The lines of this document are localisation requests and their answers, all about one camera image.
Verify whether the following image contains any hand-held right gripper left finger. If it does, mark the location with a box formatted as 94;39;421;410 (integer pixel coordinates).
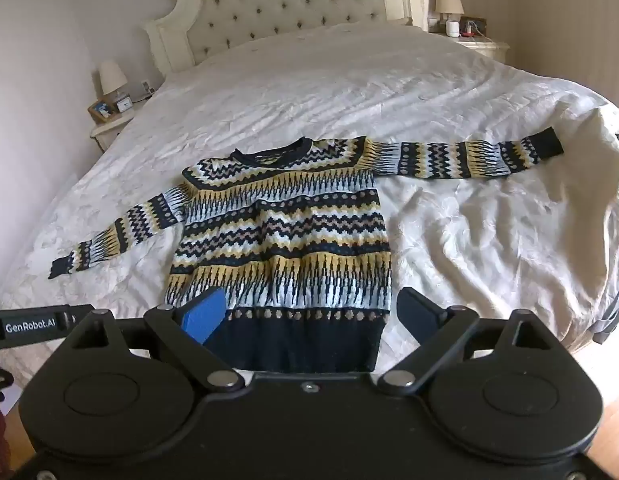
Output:
64;289;242;391

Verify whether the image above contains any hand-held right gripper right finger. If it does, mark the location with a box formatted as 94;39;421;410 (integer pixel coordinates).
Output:
377;287;559;395

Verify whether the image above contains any patterned knit sweater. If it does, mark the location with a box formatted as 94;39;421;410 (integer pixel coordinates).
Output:
48;126;564;375

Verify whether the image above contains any white nightstand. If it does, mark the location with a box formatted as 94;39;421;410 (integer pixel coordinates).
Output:
89;109;138;153
429;34;510;64

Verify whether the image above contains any white bedspread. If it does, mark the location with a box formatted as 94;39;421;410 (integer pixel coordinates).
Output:
0;22;619;391

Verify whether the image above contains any dark wooden box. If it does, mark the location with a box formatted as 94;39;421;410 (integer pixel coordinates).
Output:
459;16;489;38

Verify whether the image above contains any cream tufted headboard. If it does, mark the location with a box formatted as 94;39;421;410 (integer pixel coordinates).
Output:
142;0;425;78

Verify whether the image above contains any wooden photo frame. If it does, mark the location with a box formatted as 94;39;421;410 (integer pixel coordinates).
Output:
88;100;118;124

